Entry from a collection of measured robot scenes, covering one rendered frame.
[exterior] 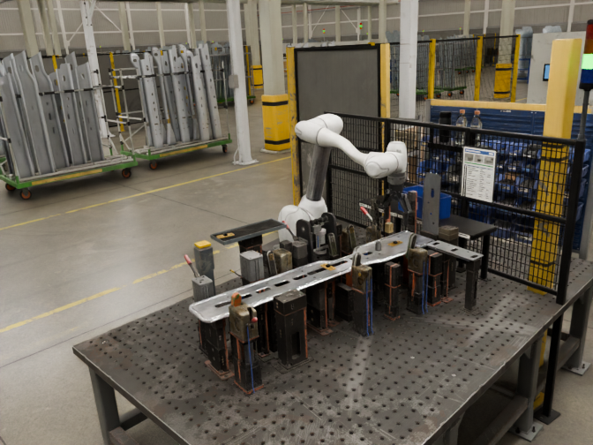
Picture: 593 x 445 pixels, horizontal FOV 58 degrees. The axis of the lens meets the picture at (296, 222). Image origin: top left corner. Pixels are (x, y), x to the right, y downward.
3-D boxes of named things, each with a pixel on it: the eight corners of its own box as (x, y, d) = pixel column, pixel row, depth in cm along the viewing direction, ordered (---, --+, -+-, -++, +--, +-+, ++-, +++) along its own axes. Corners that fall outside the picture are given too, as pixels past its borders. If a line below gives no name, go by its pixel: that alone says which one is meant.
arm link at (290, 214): (273, 241, 333) (271, 208, 324) (292, 231, 346) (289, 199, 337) (293, 247, 323) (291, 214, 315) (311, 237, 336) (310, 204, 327)
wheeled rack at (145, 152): (150, 171, 935) (136, 67, 879) (121, 165, 1001) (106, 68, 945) (233, 153, 1067) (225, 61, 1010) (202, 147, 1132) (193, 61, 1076)
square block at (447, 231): (446, 291, 294) (449, 230, 282) (435, 287, 300) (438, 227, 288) (455, 287, 298) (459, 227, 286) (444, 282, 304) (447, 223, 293)
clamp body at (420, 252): (418, 318, 268) (420, 254, 257) (401, 310, 277) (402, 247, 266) (431, 313, 273) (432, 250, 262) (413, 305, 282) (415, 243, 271)
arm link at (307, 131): (316, 126, 288) (331, 121, 297) (290, 118, 298) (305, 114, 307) (314, 149, 294) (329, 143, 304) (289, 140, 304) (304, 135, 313)
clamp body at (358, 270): (364, 340, 251) (363, 272, 240) (346, 329, 260) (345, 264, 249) (378, 333, 256) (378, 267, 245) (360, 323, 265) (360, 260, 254)
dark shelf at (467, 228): (472, 240, 283) (472, 235, 282) (357, 205, 352) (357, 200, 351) (497, 230, 295) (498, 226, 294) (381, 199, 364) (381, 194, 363)
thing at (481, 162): (493, 205, 293) (497, 149, 283) (459, 196, 310) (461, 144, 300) (495, 204, 294) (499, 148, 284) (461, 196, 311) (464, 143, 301)
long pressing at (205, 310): (209, 328, 211) (208, 324, 210) (184, 307, 228) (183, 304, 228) (438, 242, 286) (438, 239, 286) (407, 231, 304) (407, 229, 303)
